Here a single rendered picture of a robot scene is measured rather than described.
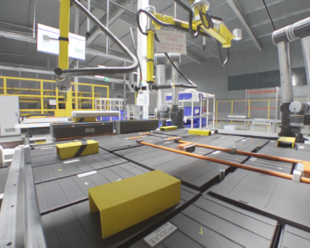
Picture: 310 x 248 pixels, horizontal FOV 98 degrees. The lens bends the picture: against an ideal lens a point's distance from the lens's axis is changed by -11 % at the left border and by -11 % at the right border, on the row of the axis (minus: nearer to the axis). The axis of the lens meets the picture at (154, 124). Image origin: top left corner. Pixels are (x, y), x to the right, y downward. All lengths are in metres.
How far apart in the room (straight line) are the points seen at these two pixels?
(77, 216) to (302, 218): 0.36
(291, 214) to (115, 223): 0.28
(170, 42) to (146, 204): 1.58
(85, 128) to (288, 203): 1.09
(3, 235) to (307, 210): 0.50
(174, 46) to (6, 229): 1.67
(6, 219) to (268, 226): 0.44
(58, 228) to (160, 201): 0.16
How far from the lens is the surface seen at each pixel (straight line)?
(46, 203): 0.37
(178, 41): 1.75
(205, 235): 0.26
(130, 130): 1.32
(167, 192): 0.28
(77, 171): 0.50
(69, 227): 0.29
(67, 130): 1.12
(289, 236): 0.31
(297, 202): 0.39
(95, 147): 0.67
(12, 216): 0.39
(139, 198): 0.25
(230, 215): 0.31
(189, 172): 0.44
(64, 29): 1.11
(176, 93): 2.28
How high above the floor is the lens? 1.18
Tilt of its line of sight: 5 degrees down
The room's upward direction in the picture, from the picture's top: straight up
